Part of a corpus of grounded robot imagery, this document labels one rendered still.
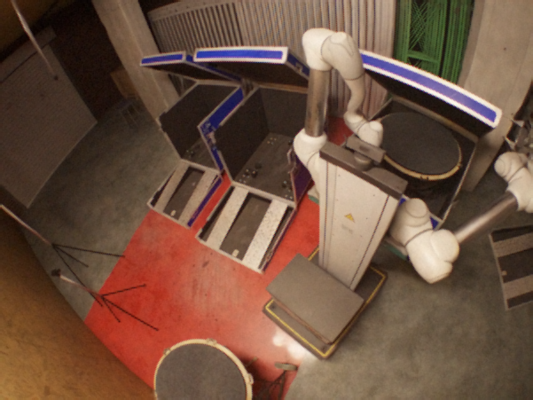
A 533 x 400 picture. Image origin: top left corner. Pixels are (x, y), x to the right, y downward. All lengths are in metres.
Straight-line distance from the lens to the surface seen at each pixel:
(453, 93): 1.66
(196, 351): 1.80
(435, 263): 1.11
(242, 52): 1.98
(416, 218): 1.12
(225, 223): 2.88
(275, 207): 2.75
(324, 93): 1.19
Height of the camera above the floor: 2.43
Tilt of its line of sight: 54 degrees down
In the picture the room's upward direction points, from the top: 17 degrees counter-clockwise
